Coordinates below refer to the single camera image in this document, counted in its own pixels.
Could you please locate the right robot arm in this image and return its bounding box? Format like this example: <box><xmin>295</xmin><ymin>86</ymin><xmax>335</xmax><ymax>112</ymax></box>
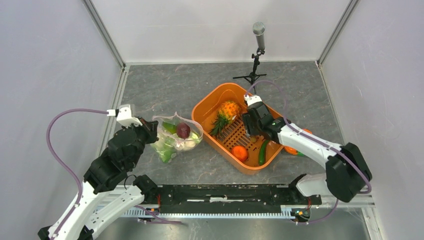
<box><xmin>242</xmin><ymin>101</ymin><xmax>373</xmax><ymax>204</ymax></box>

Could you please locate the white toy cabbage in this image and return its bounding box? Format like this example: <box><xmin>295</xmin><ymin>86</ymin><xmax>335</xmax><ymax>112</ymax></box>
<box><xmin>174</xmin><ymin>132</ymin><xmax>202</xmax><ymax>151</ymax></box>

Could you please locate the orange toy pineapple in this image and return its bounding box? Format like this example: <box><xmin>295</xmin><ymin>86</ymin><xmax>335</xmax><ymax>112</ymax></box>
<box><xmin>209</xmin><ymin>100</ymin><xmax>242</xmax><ymax>137</ymax></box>

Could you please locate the green toy cucumber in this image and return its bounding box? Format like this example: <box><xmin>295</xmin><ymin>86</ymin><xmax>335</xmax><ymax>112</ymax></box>
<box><xmin>258</xmin><ymin>140</ymin><xmax>270</xmax><ymax>166</ymax></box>

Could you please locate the orange plastic basket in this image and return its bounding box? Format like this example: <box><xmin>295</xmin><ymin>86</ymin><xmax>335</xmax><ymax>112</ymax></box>
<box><xmin>191</xmin><ymin>82</ymin><xmax>284</xmax><ymax>175</ymax></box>

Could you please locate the dark red toy fruit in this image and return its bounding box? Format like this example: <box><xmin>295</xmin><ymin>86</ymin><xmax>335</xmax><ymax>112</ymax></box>
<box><xmin>176</xmin><ymin>122</ymin><xmax>191</xmax><ymax>140</ymax></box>

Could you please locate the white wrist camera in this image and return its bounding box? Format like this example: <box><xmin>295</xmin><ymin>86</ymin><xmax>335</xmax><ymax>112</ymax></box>
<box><xmin>106</xmin><ymin>104</ymin><xmax>143</xmax><ymax>128</ymax></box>
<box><xmin>243</xmin><ymin>94</ymin><xmax>262</xmax><ymax>107</ymax></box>

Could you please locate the clear dotted zip top bag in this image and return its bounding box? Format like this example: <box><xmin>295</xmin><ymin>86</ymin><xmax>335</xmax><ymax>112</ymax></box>
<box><xmin>152</xmin><ymin>113</ymin><xmax>204</xmax><ymax>155</ymax></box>

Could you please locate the green toy lettuce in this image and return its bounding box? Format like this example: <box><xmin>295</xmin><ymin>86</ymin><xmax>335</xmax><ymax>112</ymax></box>
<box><xmin>151</xmin><ymin>139</ymin><xmax>177</xmax><ymax>163</ymax></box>

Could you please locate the orange toy carrot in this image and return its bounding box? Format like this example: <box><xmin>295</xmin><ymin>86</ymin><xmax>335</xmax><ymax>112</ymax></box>
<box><xmin>231</xmin><ymin>145</ymin><xmax>249</xmax><ymax>162</ymax></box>

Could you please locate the black microphone tripod stand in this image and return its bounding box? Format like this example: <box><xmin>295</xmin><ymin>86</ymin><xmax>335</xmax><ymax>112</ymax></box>
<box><xmin>232</xmin><ymin>48</ymin><xmax>267</xmax><ymax>94</ymax></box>

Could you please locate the grey microphone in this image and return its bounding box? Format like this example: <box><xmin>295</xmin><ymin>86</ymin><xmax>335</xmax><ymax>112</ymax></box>
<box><xmin>252</xmin><ymin>21</ymin><xmax>266</xmax><ymax>51</ymax></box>

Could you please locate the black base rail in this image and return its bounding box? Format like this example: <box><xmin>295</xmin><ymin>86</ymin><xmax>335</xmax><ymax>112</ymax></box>
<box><xmin>140</xmin><ymin>184</ymin><xmax>336</xmax><ymax>219</ymax></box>

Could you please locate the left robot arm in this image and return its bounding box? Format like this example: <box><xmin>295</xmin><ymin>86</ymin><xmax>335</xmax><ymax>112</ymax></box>
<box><xmin>37</xmin><ymin>117</ymin><xmax>159</xmax><ymax>240</ymax></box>

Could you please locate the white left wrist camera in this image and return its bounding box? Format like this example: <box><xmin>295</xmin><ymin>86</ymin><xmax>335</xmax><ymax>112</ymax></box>
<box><xmin>106</xmin><ymin>104</ymin><xmax>143</xmax><ymax>128</ymax></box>

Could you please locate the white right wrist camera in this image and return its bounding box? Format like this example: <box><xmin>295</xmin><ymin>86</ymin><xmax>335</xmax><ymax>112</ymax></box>
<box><xmin>243</xmin><ymin>94</ymin><xmax>262</xmax><ymax>107</ymax></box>

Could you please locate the yellow green toy mango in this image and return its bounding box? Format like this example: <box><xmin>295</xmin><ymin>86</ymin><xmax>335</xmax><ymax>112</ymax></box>
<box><xmin>162</xmin><ymin>121</ymin><xmax>177</xmax><ymax>135</ymax></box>

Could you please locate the orange toy handle block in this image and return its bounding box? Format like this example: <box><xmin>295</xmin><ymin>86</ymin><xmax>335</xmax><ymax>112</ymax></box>
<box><xmin>283</xmin><ymin>146</ymin><xmax>306</xmax><ymax>157</ymax></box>

